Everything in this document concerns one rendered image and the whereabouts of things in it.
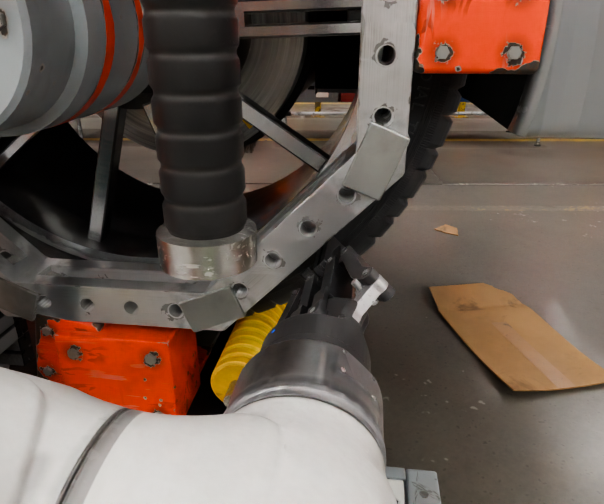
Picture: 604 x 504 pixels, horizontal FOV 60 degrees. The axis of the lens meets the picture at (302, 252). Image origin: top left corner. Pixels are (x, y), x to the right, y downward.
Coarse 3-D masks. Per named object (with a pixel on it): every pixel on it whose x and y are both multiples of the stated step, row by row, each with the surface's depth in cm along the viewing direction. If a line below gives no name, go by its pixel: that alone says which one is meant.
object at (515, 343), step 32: (448, 288) 178; (480, 288) 179; (448, 320) 163; (480, 320) 163; (512, 320) 163; (480, 352) 147; (512, 352) 147; (544, 352) 147; (576, 352) 147; (512, 384) 132; (544, 384) 133; (576, 384) 133
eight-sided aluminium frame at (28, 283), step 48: (384, 0) 37; (384, 96) 40; (384, 144) 41; (336, 192) 43; (0, 240) 54; (288, 240) 45; (0, 288) 51; (48, 288) 50; (96, 288) 50; (144, 288) 49; (192, 288) 49; (240, 288) 49
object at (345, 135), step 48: (240, 0) 48; (288, 0) 47; (336, 0) 47; (384, 48) 46; (144, 96) 53; (0, 144) 58; (48, 144) 70; (288, 144) 53; (336, 144) 52; (0, 192) 58; (48, 192) 64; (96, 192) 57; (144, 192) 76; (288, 192) 62; (48, 240) 58; (96, 240) 60; (144, 240) 62
